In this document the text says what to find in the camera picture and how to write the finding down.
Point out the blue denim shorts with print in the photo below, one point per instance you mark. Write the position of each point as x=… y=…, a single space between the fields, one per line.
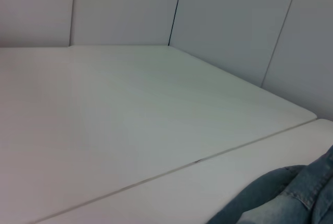
x=286 y=198

